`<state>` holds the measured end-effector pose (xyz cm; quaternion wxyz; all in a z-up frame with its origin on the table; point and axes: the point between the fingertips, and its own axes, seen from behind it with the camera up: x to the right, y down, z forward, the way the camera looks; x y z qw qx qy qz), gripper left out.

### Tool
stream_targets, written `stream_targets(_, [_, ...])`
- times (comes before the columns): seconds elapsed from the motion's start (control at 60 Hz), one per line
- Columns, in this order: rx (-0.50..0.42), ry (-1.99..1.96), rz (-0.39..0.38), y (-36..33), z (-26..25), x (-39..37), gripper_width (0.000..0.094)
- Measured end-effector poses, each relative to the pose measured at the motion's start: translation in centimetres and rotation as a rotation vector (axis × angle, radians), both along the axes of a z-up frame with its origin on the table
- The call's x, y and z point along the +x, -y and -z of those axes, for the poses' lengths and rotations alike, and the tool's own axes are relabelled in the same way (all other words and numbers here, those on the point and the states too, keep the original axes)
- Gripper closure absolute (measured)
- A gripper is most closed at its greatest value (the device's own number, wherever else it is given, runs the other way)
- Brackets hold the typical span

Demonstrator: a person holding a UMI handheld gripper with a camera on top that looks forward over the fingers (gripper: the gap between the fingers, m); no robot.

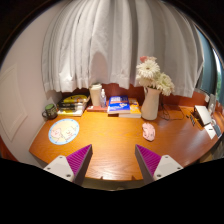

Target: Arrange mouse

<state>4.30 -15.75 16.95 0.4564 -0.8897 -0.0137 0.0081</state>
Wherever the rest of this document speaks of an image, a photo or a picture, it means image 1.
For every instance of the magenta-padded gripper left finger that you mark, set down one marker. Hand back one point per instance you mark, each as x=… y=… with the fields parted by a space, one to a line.
x=78 y=160

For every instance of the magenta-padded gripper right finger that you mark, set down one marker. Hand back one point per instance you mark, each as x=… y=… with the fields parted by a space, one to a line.
x=148 y=160

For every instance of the pink computer mouse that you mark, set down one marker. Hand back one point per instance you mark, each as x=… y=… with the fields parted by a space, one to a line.
x=148 y=131

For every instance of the round blue-rimmed mouse pad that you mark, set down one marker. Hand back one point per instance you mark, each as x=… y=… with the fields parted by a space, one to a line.
x=63 y=131

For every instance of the orange book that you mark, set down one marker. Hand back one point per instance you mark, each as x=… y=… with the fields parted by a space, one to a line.
x=135 y=109

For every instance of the red-brown book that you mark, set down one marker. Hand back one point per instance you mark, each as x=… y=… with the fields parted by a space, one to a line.
x=95 y=108

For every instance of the dark mug green inside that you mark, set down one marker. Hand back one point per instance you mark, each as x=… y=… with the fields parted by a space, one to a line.
x=50 y=111

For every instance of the white ceramic vase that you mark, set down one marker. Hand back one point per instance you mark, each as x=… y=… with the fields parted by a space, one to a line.
x=150 y=103

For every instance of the clear spray bottle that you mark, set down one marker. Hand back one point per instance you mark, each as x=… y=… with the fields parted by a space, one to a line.
x=103 y=99

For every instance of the cream tumbler with lid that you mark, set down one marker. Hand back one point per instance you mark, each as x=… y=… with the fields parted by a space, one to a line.
x=95 y=95

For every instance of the white desk device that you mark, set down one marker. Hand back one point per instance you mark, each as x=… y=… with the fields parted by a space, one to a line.
x=202 y=115

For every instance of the white and pink flowers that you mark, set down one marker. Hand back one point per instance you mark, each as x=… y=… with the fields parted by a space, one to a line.
x=148 y=69

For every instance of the white curtain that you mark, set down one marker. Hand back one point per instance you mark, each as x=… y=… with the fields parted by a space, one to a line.
x=116 y=43

